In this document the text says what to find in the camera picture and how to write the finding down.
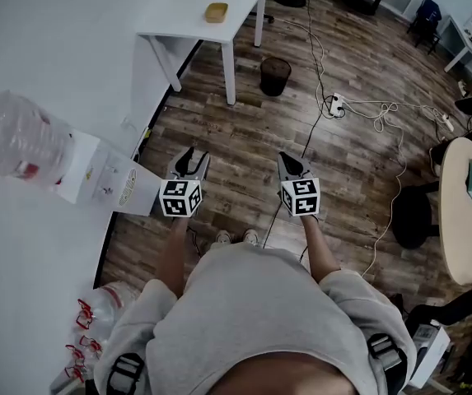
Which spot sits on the person's right forearm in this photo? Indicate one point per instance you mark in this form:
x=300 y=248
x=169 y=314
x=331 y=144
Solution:
x=320 y=249

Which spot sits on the white desk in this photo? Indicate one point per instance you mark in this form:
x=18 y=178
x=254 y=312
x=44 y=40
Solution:
x=460 y=43

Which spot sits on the white rectangular table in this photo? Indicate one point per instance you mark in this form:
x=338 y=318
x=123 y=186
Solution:
x=202 y=10

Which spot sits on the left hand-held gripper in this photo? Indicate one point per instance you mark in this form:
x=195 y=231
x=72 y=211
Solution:
x=180 y=198

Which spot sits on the clear water dispenser bottle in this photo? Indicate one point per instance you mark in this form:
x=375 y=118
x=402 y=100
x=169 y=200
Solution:
x=17 y=138

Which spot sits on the dark chair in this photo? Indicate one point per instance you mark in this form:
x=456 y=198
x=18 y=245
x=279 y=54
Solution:
x=427 y=19

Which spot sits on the black mesh waste bin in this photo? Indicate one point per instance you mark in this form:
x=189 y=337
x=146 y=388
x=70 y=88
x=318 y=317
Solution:
x=275 y=76

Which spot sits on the person's left forearm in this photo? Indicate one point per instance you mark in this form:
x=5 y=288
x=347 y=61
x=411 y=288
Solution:
x=174 y=253

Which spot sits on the small white power strip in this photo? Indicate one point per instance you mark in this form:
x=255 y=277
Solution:
x=447 y=122

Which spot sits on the white water dispenser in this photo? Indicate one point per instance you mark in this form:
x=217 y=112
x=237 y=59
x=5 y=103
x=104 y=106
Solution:
x=108 y=175

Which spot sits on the yellow plastic tray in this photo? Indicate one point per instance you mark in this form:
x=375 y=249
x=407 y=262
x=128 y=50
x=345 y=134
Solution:
x=216 y=12

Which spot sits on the black stool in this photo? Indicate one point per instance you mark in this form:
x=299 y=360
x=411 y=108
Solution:
x=412 y=216

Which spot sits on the person's grey sweatshirt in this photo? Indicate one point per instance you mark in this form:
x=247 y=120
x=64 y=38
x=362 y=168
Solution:
x=252 y=303

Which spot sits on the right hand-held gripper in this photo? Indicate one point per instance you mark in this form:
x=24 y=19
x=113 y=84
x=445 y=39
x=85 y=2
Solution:
x=301 y=198

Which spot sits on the round beige table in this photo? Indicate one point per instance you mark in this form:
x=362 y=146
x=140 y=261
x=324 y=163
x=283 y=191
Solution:
x=466 y=229

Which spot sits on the large white power strip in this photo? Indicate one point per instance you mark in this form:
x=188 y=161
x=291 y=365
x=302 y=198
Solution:
x=337 y=104

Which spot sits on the person's right shoe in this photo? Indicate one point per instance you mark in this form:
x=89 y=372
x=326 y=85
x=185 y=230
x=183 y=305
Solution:
x=250 y=236

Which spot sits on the person's left shoe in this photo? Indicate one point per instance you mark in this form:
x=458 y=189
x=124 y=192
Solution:
x=222 y=238

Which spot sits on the person's shoe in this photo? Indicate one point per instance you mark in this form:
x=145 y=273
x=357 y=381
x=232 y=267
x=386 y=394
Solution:
x=250 y=236
x=222 y=238

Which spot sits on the white cardboard box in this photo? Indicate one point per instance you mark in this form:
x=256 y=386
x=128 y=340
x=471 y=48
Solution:
x=429 y=352

